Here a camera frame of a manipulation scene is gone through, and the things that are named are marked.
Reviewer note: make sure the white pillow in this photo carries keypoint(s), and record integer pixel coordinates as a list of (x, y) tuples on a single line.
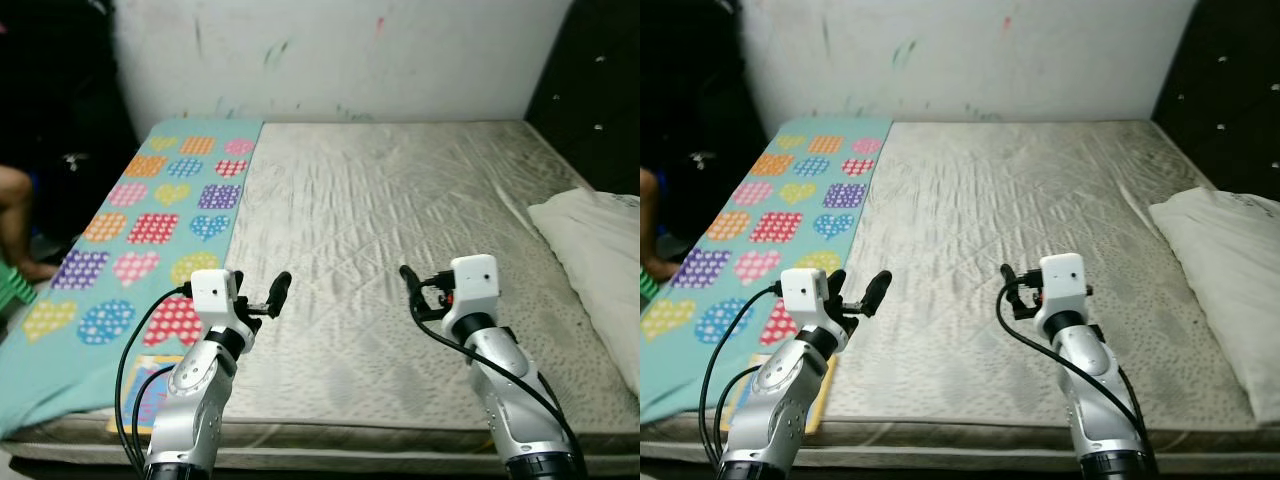
[(1230, 280), (600, 270)]

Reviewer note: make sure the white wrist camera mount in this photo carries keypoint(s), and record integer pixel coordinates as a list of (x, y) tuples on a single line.
[(803, 293), (213, 295), (1062, 280), (473, 282)]

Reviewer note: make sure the person in blue shirt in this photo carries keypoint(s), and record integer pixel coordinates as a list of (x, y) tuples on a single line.
[(15, 210), (648, 220)]

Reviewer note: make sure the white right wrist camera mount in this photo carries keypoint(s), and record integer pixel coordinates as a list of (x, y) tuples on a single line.
[(1062, 280), (473, 282)]

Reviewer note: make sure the black tufted headboard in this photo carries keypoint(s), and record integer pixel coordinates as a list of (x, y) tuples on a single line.
[(600, 80), (1230, 80)]

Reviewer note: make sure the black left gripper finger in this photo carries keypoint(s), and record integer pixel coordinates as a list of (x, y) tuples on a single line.
[(876, 292), (835, 285), (279, 293), (240, 283)]

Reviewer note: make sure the yellow-edged children's board book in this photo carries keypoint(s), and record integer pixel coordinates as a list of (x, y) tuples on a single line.
[(127, 405), (822, 395)]

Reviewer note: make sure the green plastic stool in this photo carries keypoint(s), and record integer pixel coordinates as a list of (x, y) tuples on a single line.
[(648, 288), (12, 300)]

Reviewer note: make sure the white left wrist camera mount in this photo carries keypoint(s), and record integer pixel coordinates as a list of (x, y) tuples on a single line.
[(803, 293), (213, 295)]

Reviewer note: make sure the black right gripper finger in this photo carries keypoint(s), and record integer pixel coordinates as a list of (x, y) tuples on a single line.
[(410, 280), (1010, 276)]

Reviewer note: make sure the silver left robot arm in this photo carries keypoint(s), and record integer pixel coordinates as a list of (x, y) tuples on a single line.
[(195, 400), (775, 400)]

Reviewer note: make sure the teal blanket with coloured hearts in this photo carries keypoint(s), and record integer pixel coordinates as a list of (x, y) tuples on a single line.
[(770, 225), (150, 225)]

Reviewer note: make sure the grey quilted mattress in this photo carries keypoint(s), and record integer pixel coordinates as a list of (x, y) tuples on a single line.
[(400, 240), (1010, 240)]

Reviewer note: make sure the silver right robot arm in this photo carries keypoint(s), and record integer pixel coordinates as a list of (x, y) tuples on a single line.
[(1090, 380), (505, 380)]

